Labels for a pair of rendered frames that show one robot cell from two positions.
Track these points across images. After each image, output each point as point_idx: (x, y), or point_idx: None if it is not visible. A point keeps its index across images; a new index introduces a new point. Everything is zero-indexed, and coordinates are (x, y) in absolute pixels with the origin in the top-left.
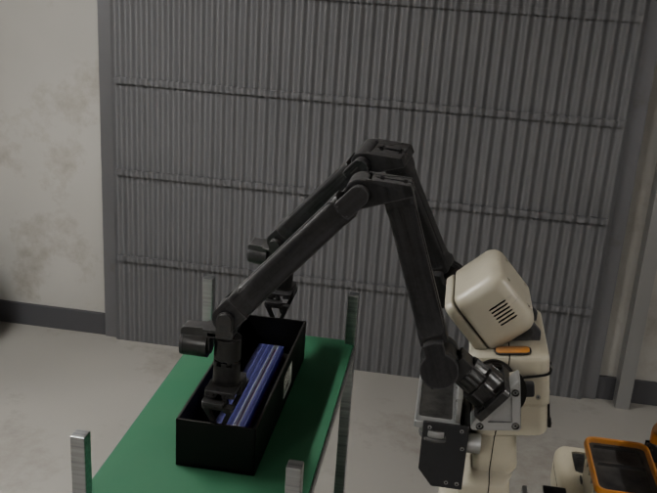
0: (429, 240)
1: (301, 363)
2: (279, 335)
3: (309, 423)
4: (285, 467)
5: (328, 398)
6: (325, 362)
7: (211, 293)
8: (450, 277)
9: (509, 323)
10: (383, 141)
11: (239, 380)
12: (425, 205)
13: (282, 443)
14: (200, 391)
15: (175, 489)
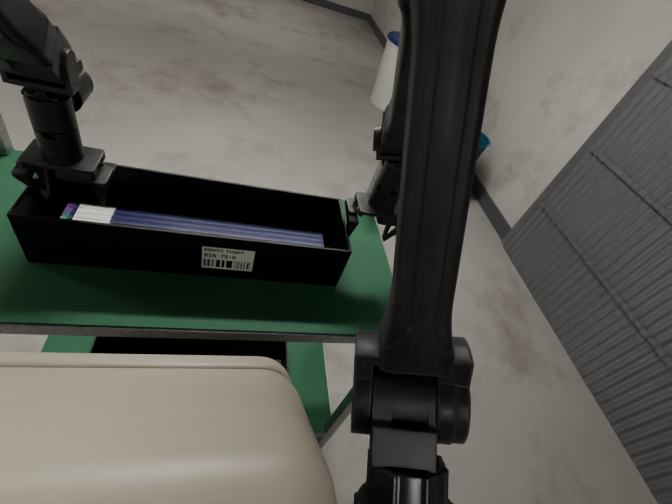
0: (396, 262)
1: (320, 283)
2: (337, 243)
3: (169, 305)
4: (48, 290)
5: (241, 320)
6: (337, 308)
7: (376, 177)
8: (254, 360)
9: None
10: None
11: (54, 161)
12: (437, 156)
13: (112, 281)
14: (144, 178)
15: (9, 203)
